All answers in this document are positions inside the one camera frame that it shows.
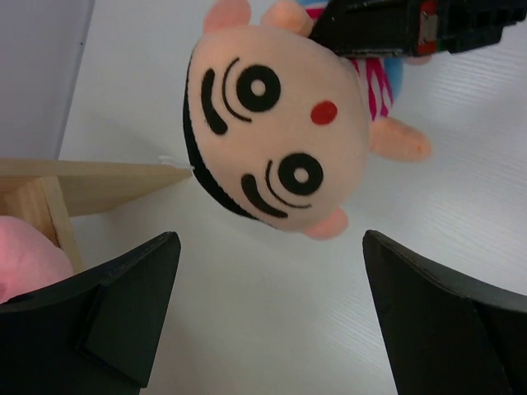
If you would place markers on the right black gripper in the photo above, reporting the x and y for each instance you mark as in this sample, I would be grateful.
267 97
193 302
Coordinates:
387 29

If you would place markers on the wooden two-tier shelf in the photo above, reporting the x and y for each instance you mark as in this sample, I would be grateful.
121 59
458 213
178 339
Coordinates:
47 193

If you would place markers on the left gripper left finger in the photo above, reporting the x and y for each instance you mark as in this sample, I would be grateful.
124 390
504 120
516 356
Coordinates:
95 333

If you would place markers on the boy plush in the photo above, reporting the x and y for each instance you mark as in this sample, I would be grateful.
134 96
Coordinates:
278 128

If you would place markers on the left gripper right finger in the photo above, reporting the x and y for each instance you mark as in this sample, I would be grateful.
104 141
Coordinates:
444 332

